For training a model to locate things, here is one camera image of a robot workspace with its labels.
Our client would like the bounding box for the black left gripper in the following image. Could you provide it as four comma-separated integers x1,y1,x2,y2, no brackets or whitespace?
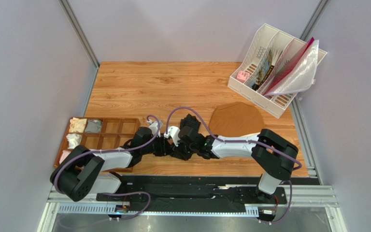
141,133,174,157

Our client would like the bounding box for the black striped underwear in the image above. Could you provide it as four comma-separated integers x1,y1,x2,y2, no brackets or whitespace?
179,114,201,132

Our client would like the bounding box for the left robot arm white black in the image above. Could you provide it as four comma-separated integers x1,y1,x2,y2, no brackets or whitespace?
50,120,179,202

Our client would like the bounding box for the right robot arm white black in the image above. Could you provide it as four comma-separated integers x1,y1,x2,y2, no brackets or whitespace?
163,126,299,195

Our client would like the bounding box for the orange ribbed underwear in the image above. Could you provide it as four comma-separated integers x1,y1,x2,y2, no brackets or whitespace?
208,101,265,137

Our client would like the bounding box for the grey rolled underwear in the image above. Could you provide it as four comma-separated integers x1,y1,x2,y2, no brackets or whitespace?
84,119,103,133

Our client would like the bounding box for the cream rolled underwear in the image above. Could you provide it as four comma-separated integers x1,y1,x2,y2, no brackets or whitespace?
69,117,87,133

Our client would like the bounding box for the white rolled underwear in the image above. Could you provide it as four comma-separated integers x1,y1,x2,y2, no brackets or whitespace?
66,133,82,149

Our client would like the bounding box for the pink rolled underwear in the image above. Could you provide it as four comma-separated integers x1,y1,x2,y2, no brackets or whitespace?
59,150,71,164

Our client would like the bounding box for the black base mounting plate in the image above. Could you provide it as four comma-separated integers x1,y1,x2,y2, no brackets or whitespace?
86,175,290,214

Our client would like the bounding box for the wooden compartment tray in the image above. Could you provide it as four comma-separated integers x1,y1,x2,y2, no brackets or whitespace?
54,117,140,168

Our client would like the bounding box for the pink sticky note pad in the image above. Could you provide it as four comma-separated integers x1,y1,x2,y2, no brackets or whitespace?
236,70,251,83

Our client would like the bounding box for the illustrated booklet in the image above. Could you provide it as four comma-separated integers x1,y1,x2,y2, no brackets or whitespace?
245,47,283,91

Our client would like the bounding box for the white plastic file rack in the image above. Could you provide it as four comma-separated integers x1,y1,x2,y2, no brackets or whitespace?
228,24,326,118

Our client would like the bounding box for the red plastic folder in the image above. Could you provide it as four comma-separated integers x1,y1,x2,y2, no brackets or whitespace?
258,37,319,96

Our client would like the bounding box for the clear bubble plastic folder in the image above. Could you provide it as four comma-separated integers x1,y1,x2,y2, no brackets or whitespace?
264,38,319,96

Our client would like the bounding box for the aluminium rail frame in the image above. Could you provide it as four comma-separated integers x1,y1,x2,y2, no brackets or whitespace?
37,96,348,232

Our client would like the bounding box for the left aluminium corner post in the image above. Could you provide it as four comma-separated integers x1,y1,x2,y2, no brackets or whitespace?
59,0,100,70

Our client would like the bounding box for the aluminium corner post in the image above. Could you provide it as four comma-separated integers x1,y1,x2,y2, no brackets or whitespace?
300,0,330,41
59,0,100,70

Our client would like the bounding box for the right aluminium corner post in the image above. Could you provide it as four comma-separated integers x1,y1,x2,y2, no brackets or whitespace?
300,0,330,41

